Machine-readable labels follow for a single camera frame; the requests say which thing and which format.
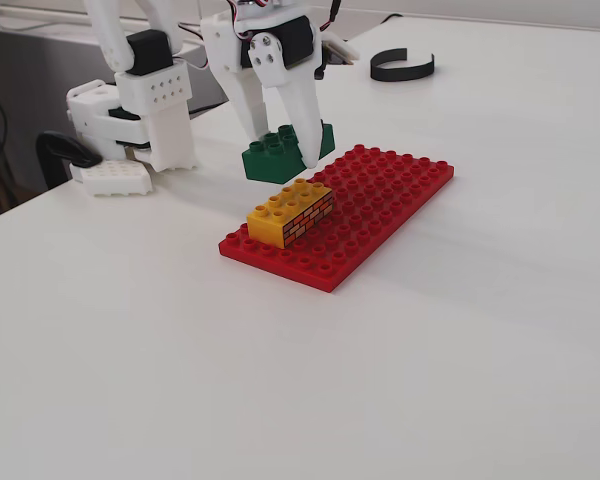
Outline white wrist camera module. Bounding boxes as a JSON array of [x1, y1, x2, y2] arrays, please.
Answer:
[[322, 30, 360, 67]]

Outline yellow lego brick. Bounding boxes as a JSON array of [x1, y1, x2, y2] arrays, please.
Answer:
[[245, 178, 335, 250]]

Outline large green lego brick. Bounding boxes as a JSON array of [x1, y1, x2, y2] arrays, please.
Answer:
[[240, 121, 337, 184]]

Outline black camera cable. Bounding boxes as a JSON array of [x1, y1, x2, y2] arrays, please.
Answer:
[[323, 0, 344, 32]]

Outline black table clamp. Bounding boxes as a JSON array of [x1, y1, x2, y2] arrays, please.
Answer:
[[36, 130, 103, 192]]

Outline white perforated base plate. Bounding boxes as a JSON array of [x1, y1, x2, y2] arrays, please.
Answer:
[[70, 158, 155, 198]]

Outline red lego baseplate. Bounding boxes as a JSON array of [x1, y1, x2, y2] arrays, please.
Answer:
[[218, 144, 456, 295]]

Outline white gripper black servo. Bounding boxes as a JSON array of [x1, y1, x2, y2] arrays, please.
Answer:
[[199, 0, 327, 171]]

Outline red white black servo wires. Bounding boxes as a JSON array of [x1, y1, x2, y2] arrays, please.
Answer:
[[226, 0, 255, 47]]

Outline black curved strap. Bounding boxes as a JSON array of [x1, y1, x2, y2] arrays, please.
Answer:
[[369, 47, 436, 83]]

